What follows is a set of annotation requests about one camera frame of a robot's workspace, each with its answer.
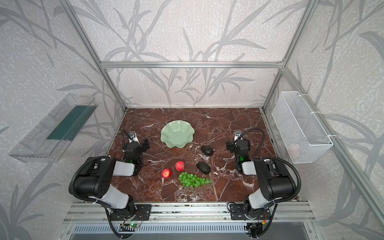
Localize dark avocado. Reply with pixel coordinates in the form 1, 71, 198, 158
196, 162, 211, 175
201, 145, 214, 157

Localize red apple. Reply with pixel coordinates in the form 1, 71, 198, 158
161, 168, 172, 179
175, 161, 185, 172

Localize green grape bunch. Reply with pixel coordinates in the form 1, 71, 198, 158
178, 172, 212, 188

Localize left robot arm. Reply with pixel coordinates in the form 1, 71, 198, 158
69, 140, 150, 217

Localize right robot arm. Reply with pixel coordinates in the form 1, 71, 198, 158
226, 140, 302, 219

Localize green scalloped fruit bowl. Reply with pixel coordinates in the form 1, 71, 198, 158
161, 120, 195, 149

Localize left circuit board with LED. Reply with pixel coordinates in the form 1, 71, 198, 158
119, 223, 142, 232

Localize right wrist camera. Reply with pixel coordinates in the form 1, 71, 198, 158
234, 130, 242, 141

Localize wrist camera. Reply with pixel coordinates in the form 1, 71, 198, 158
234, 130, 242, 141
128, 131, 139, 143

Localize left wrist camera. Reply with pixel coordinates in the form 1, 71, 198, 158
128, 131, 139, 143

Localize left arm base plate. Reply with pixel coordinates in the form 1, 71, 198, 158
110, 204, 152, 221

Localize white wire mesh basket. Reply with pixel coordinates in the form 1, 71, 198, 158
272, 91, 333, 164

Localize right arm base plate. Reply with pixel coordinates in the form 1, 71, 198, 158
227, 203, 271, 221

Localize right circuit board with wires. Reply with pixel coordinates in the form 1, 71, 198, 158
244, 222, 269, 239

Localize aluminium front rail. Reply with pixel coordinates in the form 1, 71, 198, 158
63, 202, 316, 224

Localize clear plastic wall bin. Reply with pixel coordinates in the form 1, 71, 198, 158
9, 94, 98, 163

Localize aluminium frame back crossbar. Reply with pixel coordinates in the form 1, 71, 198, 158
100, 62, 283, 69

